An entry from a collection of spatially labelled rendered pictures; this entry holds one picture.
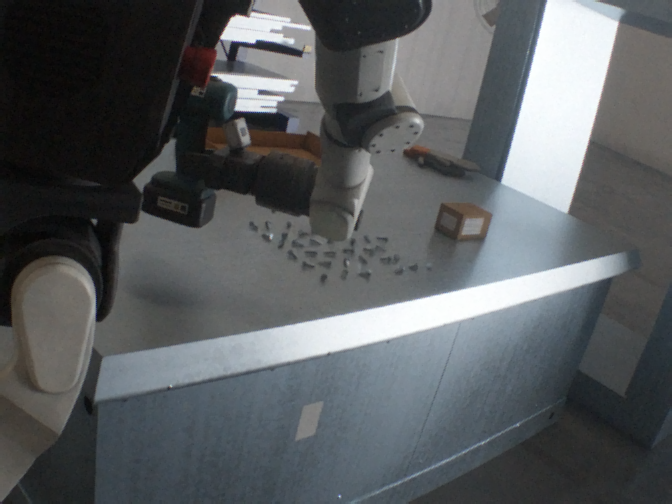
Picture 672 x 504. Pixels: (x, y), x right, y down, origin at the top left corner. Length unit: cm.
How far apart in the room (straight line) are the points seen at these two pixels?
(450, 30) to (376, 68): 770
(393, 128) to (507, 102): 193
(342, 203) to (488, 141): 182
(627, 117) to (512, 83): 844
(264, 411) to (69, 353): 61
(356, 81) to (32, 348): 43
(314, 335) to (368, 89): 47
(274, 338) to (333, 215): 20
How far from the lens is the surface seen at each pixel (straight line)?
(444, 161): 241
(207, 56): 56
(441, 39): 839
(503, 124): 278
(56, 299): 69
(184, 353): 101
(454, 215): 174
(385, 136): 88
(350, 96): 82
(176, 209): 118
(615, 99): 1128
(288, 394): 128
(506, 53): 281
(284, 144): 218
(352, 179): 101
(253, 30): 545
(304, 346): 114
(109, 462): 113
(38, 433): 79
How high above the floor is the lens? 114
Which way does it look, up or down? 18 degrees down
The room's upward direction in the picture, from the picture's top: 14 degrees clockwise
